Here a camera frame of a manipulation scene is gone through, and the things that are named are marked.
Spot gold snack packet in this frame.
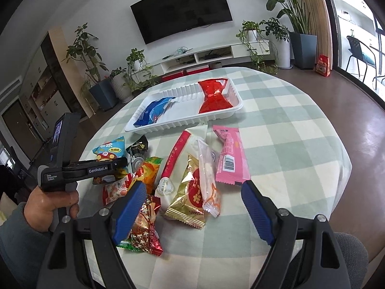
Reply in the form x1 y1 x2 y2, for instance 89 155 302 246
164 153 207 230

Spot wooden slat panel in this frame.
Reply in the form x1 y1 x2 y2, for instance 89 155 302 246
293 0 339 64

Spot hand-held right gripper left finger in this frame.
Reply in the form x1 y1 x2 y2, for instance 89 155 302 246
36 181 148 289

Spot bushy plant in white pot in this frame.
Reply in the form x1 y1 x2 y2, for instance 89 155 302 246
261 17 293 69

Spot trailing plant in white pot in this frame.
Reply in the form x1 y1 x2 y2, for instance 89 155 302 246
236 20 271 68
126 48 154 89

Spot white television cabinet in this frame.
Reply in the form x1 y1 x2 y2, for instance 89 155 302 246
129 38 270 81

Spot blue cartoon snack packet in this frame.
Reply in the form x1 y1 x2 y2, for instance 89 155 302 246
92 136 129 185

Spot black chair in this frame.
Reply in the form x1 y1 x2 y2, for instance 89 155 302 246
346 35 377 80

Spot long red white snack packet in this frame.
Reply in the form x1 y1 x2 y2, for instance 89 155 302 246
154 128 208 195

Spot black framed glass door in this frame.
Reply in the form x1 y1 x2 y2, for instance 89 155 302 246
318 0 385 104

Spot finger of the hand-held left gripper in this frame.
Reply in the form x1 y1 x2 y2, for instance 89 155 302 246
62 157 129 182

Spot white plastic tray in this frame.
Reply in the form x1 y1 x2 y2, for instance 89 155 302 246
124 77 244 135

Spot white balcony cabinet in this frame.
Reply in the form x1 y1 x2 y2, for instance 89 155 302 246
333 0 380 38

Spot red nut print snack packet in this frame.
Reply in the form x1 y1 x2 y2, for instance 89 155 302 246
119 194 164 257

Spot red storage box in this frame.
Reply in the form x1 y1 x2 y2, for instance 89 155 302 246
186 66 210 76
161 71 186 82

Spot clear orange print snack packet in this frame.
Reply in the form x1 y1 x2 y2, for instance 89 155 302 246
195 137 222 218

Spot black snack packet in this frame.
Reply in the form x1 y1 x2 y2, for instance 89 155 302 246
126 135 150 173

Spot person's left forearm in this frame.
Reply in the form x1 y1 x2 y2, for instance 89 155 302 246
0 202 52 289

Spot person's left hand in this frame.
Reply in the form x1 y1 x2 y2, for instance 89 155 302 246
23 184 80 233

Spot leafy plant in dark pot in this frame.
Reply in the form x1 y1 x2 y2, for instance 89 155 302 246
62 22 118 111

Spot wooden shelf cabinet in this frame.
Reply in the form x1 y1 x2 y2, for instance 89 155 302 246
19 26 76 131

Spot black wall television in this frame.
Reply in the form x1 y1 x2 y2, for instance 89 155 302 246
130 0 234 45

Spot green checkered tablecloth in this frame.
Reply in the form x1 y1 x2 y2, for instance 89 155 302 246
77 66 353 289

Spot tall plant in grey pot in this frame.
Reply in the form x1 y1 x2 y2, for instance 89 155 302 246
241 0 324 70

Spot red bag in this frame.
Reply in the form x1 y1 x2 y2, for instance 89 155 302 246
314 54 332 78

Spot small red white candy packet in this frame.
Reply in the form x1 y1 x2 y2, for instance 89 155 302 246
102 176 133 206

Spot pink snack packet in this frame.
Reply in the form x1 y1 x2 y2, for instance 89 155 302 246
212 125 251 186

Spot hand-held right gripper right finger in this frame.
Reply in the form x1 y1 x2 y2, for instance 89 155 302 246
241 180 352 289

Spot plant in white ribbed pot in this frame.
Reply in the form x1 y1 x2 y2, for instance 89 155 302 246
109 67 135 103

